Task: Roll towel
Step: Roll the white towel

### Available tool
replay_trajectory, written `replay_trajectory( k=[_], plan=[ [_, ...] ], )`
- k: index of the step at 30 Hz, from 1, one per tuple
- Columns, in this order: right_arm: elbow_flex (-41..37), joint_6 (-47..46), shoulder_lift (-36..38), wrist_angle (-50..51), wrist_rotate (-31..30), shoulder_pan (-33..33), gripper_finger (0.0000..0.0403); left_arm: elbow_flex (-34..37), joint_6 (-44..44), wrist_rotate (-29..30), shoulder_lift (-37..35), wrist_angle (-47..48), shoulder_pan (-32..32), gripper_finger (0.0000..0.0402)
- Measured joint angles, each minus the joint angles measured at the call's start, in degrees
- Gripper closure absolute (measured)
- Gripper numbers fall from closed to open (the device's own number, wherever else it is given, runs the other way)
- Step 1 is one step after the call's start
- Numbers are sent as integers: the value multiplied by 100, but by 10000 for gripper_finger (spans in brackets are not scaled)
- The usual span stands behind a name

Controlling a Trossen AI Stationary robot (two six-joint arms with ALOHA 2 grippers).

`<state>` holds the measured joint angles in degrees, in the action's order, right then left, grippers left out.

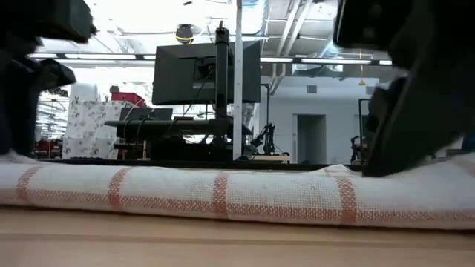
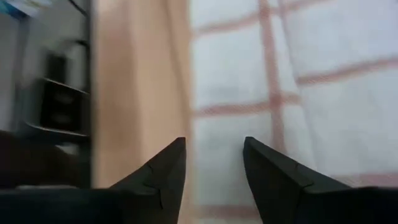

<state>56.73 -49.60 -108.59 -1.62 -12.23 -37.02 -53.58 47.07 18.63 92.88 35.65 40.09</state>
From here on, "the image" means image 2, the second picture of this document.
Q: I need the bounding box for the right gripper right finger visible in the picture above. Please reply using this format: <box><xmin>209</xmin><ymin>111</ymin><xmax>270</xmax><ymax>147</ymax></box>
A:
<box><xmin>242</xmin><ymin>136</ymin><xmax>354</xmax><ymax>224</ymax></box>

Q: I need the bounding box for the black aluminium table frame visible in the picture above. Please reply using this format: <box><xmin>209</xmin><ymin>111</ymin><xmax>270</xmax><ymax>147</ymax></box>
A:
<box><xmin>84</xmin><ymin>0</ymin><xmax>95</xmax><ymax>188</ymax></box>

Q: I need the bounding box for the black shelf rack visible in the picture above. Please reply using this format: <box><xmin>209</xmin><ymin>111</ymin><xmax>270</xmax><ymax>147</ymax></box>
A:
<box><xmin>18</xmin><ymin>40</ymin><xmax>91</xmax><ymax>147</ymax></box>

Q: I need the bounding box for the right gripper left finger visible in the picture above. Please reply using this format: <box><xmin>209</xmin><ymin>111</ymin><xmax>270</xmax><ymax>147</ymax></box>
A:
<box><xmin>108</xmin><ymin>136</ymin><xmax>188</xmax><ymax>224</ymax></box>

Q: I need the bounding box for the white red-checked towel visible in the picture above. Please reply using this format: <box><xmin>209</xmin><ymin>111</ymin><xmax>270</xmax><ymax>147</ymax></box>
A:
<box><xmin>188</xmin><ymin>0</ymin><xmax>398</xmax><ymax>224</ymax></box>

